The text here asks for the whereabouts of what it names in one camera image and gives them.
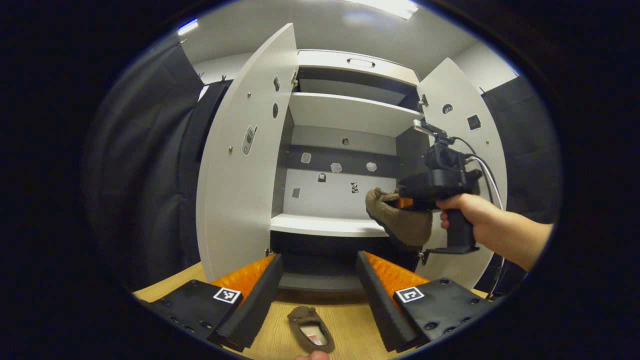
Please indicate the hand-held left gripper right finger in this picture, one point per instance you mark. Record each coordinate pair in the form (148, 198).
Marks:
(380, 300)

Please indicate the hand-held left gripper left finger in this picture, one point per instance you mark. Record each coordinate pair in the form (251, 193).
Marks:
(260, 295)

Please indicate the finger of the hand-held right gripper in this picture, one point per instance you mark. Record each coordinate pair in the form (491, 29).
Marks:
(405, 202)

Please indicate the brown fuzzy shoe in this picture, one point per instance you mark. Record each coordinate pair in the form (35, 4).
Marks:
(402, 222)
(310, 330)

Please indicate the white shoe cabinet door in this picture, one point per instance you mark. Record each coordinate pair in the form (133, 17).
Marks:
(240, 200)
(465, 100)

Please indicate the white grey shoe cabinet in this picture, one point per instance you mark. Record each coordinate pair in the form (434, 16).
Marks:
(345, 112)

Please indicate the ceiling light panel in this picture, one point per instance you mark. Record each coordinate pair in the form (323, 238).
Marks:
(188, 26)
(390, 6)

